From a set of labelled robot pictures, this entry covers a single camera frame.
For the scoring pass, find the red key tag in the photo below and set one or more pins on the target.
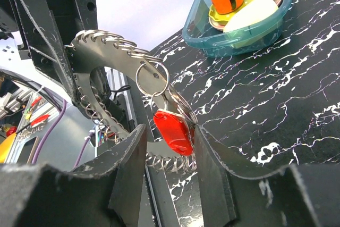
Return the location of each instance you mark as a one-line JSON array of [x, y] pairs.
[[176, 131]]

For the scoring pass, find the cream white mug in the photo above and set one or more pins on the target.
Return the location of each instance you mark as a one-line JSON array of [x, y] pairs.
[[240, 24]]

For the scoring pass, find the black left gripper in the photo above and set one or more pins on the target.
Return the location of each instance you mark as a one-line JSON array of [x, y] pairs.
[[48, 25]]

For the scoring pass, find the teal transparent plastic bin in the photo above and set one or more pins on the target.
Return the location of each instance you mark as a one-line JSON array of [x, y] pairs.
[[198, 33]]

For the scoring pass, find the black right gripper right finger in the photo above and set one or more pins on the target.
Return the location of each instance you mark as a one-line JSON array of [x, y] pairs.
[[238, 192]]

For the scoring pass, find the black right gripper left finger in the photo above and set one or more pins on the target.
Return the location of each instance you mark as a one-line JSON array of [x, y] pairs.
[[105, 191]]

